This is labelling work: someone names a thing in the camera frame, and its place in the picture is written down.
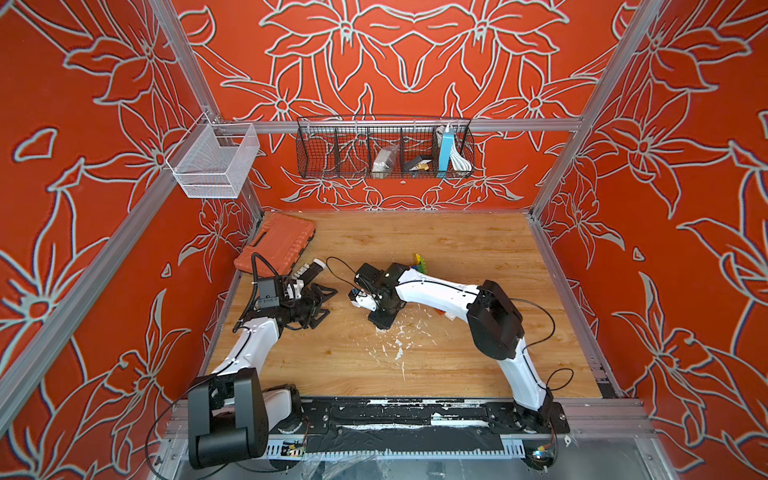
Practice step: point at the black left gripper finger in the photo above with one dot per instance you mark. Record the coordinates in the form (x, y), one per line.
(322, 293)
(313, 316)

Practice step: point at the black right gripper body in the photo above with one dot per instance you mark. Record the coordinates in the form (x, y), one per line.
(382, 317)

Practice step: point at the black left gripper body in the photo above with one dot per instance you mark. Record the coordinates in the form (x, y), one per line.
(301, 309)

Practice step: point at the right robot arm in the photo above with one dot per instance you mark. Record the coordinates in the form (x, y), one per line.
(494, 321)

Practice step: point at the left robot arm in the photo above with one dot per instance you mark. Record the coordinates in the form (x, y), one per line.
(230, 415)

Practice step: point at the black handheld tool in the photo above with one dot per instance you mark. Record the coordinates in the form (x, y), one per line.
(306, 273)

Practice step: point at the orange tool case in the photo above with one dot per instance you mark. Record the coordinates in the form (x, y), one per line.
(281, 240)

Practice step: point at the grey packet in basket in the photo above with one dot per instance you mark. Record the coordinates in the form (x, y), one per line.
(385, 162)

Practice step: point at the black item in basket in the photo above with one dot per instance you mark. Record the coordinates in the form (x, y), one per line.
(419, 164)

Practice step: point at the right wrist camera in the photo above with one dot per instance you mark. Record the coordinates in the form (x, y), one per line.
(364, 293)

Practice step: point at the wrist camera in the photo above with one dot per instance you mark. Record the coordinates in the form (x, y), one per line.
(364, 293)
(279, 291)

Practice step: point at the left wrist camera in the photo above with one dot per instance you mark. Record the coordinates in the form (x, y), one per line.
(279, 291)

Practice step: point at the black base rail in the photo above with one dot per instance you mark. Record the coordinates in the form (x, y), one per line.
(413, 424)

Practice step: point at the black wire basket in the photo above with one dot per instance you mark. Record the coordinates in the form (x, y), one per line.
(344, 147)

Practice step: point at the white wire basket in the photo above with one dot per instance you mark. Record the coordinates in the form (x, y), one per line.
(216, 163)

